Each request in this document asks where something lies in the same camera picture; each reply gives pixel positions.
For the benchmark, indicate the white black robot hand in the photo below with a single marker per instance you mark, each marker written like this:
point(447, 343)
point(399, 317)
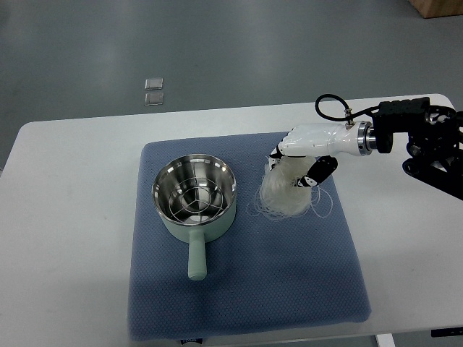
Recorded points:
point(323, 142)

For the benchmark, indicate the white vermicelli bundle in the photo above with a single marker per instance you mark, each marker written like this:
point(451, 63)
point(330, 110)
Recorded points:
point(278, 198)

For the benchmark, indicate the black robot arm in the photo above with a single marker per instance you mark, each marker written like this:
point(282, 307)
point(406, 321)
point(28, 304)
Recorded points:
point(434, 136)

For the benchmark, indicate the mint green pot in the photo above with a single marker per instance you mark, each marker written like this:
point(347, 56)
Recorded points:
point(196, 236)

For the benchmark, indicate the blue quilted mat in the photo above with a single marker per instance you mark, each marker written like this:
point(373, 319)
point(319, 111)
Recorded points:
point(263, 275)

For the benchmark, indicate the brown cardboard box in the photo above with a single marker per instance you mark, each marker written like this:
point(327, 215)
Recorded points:
point(437, 8)

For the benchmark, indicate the lower metal floor plate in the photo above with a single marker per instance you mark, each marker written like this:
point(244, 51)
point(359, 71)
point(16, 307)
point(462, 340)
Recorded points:
point(154, 98)

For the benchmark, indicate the metal floor plate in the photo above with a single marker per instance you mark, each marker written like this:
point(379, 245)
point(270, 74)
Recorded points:
point(154, 83)
point(154, 98)

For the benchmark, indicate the upper metal floor plate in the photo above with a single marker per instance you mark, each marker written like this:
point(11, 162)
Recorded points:
point(154, 83)

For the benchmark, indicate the black table control panel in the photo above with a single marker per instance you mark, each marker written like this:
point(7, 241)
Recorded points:
point(447, 332)

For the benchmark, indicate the wire steaming rack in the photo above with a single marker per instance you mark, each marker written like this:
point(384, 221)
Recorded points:
point(195, 201)

